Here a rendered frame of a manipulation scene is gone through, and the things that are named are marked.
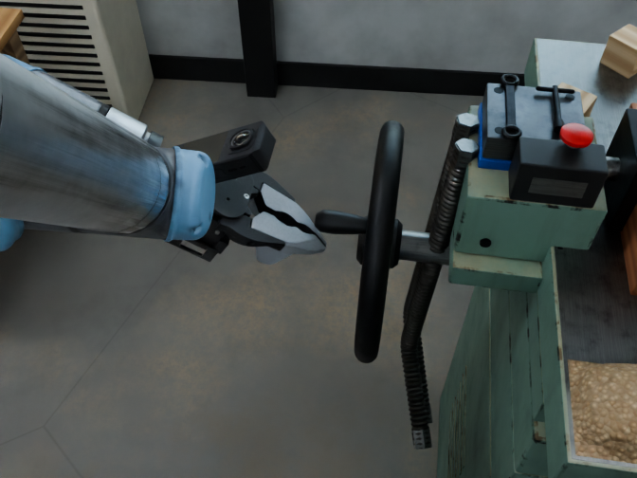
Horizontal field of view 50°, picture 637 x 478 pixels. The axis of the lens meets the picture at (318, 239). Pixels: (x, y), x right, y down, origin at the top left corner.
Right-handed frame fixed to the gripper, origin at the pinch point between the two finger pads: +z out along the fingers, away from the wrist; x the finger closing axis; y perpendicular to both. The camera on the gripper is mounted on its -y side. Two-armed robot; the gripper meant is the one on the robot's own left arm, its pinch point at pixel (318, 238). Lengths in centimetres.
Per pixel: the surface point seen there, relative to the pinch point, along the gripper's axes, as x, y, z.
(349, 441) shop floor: -17, 74, 49
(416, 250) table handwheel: -5.8, 0.5, 12.8
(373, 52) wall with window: -140, 65, 34
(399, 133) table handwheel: -11.7, -8.4, 3.3
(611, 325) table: 7.0, -15.5, 24.5
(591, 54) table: -36.1, -17.2, 26.2
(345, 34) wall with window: -139, 64, 23
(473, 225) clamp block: -2.0, -10.4, 12.1
